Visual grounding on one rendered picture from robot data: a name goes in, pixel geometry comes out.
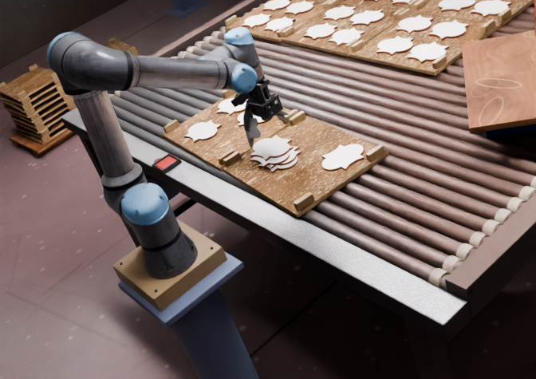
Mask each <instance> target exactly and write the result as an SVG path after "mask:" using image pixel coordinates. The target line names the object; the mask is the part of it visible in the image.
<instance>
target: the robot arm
mask: <svg viewBox="0 0 536 379"><path fill-rule="evenodd" d="M224 39H225V44H223V45H221V46H220V47H219V48H217V49H214V50H213V51H211V52H210V53H207V54H205V55H203V56H201V57H200V58H199V59H186V58H172V57H146V56H132V55H131V54H130V53H129V52H128V51H124V50H117V49H110V48H108V47H105V46H103V45H100V44H98V43H96V42H95V41H93V40H91V39H89V38H88V37H86V36H85V35H84V34H80V33H75V32H66V33H63V34H59V35H58V36H56V37H55V38H54V39H53V40H52V41H51V43H50V44H49V48H48V50H47V61H48V63H49V66H50V68H51V69H52V70H53V71H54V72H55V73H56V74H57V76H58V78H59V81H60V82H61V86H62V88H63V90H64V92H65V95H67V96H70V97H72V98H73V99H74V101H75V103H76V106H77V109H78V111H79V113H80V115H81V119H82V120H83V123H84V125H85V128H86V131H87V133H88V135H89V139H90V140H91V143H92V145H93V148H94V150H95V153H96V154H97V158H98V160H99V162H100V165H101V168H102V170H103V173H104V175H103V176H102V177H101V183H102V185H103V195H104V199H105V201H106V203H107V204H108V205H109V207H110V208H111V209H113V210H114V211H115V212H116V213H117V214H118V215H119V216H120V217H121V218H122V219H123V220H124V221H125V222H126V223H127V224H128V225H129V226H130V227H131V229H133V231H134V233H135V235H136V237H137V239H138V241H139V243H140V245H141V247H142V249H143V258H144V267H145V269H146V271H147V272H148V274H149V275H150V276H151V277H152V278H155V279H169V278H174V277H176V276H178V275H180V274H182V273H183V272H185V271H186V270H188V269H189V268H190V267H191V266H192V265H193V264H194V262H195V260H196V259H197V256H198V250H197V247H196V245H195V243H194V242H193V240H192V239H191V238H189V237H188V236H187V235H186V234H185V233H184V232H183V231H182V230H181V228H180V226H179V223H178V221H177V219H176V217H175V214H174V212H173V210H172V209H171V205H170V203H169V201H168V197H167V195H166V194H165V193H164V191H163V189H162V188H161V187H160V186H158V185H156V184H152V183H149V184H148V182H147V180H146V178H145V175H144V172H143V169H142V167H141V166H140V165H139V164H137V163H134V162H133V159H132V156H131V153H130V151H129V149H128V146H127V143H126V140H125V138H124V134H123V133H122V130H121V127H120V124H119V121H118V120H117V117H116V114H115V111H114V108H113V106H112V102H111V101H110V98H109V95H108V92H107V91H128V90H130V88H131V87H148V88H172V89H223V90H234V91H235V92H236V93H237V94H236V95H235V96H234V99H233V100H231V103H232V105H233V106H234V107H237V106H238V105H243V104H244V103H245V102H246V107H245V112H244V115H243V123H244V129H245V131H246V138H247V140H248V143H249V145H250V147H251V148H253V145H254V138H259V137H260V136H261V131H260V130H259V129H258V120H257V118H253V115H255V116H259V117H261V118H262V120H265V121H267V119H268V120H269V119H270V118H271V117H272V116H277V117H278V119H279V120H282V121H284V122H286V118H285V115H289V113H288V112H285V111H283V110H282V109H283V107H282V103H281V101H280V98H279V95H278V94H277V93H270V91H269V89H268V84H269V83H270V82H269V79H265V77H264V72H263V70H262V66H261V63H260V60H259V57H258V53H257V50H256V48H255V45H254V40H253V38H252V36H251V34H250V31H249V30H248V29H247V28H244V27H239V28H235V29H232V30H230V31H228V32H227V33H226V34H225V35H224ZM247 99H248V100H247ZM246 100H247V101H246ZM279 103H280V104H279ZM252 114H253V115H252Z"/></svg>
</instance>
